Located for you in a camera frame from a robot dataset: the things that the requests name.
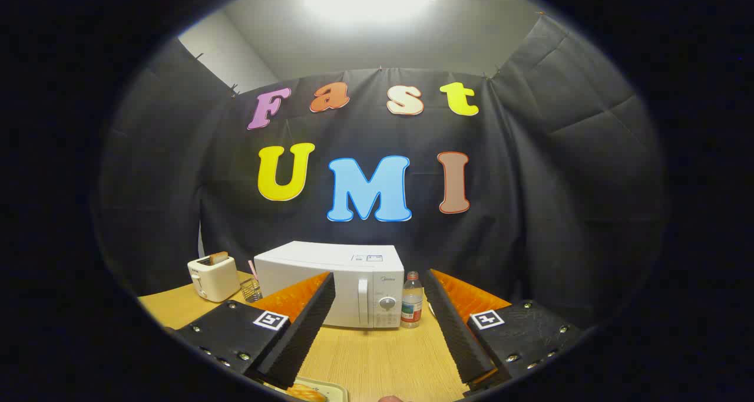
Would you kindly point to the golden bread bun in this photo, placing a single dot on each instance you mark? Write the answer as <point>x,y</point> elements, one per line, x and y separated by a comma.
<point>309,394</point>

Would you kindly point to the toast slice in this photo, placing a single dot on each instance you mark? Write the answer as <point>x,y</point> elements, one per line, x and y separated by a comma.
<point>218,257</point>

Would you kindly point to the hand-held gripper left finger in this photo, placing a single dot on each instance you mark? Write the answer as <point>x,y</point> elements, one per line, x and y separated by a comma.
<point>306,325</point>

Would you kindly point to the pink striped straw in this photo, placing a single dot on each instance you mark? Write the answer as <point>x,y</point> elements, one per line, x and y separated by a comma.
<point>253,269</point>

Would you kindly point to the white microwave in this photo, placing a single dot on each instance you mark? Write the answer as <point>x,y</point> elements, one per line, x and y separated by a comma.
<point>306,260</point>

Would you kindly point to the white toaster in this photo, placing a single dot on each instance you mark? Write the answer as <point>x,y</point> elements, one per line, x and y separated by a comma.
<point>215,281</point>

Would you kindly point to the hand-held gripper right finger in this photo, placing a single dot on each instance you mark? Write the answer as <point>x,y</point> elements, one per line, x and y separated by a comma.
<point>456,331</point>

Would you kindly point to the clear water bottle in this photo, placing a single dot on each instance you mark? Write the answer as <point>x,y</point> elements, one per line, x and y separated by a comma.
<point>412,302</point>

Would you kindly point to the cream tray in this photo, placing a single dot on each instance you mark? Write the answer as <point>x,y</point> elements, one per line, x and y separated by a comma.
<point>334,391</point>

